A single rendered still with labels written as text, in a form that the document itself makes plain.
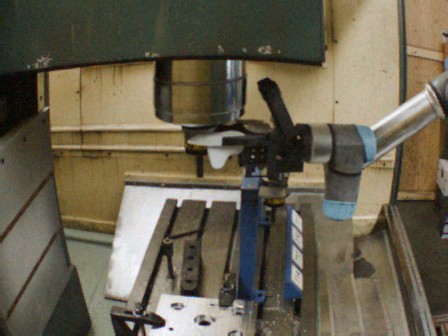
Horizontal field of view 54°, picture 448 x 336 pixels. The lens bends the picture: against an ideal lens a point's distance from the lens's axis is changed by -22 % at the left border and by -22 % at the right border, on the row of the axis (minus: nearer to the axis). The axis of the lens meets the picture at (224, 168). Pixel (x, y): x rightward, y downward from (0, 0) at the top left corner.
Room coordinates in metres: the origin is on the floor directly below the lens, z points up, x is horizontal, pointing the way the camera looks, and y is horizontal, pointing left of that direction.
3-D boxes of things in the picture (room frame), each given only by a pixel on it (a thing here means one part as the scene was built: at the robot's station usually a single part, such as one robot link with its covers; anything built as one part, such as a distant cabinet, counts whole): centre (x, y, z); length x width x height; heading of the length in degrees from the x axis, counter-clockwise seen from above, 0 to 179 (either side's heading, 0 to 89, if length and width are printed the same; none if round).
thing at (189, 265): (1.20, 0.09, 0.93); 0.26 x 0.05 x 0.06; 0
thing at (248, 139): (0.88, -0.03, 1.42); 0.09 x 0.05 x 0.02; 113
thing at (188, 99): (0.90, 0.04, 1.52); 0.16 x 0.16 x 0.12
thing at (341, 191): (0.97, -0.24, 1.29); 0.11 x 0.08 x 0.11; 172
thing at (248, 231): (1.12, -0.06, 1.05); 0.10 x 0.05 x 0.30; 85
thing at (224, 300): (1.03, -0.01, 0.97); 0.13 x 0.03 x 0.15; 175
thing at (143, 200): (1.55, -0.02, 0.75); 0.89 x 0.70 x 0.26; 85
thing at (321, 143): (0.94, -0.16, 1.40); 0.08 x 0.05 x 0.08; 10
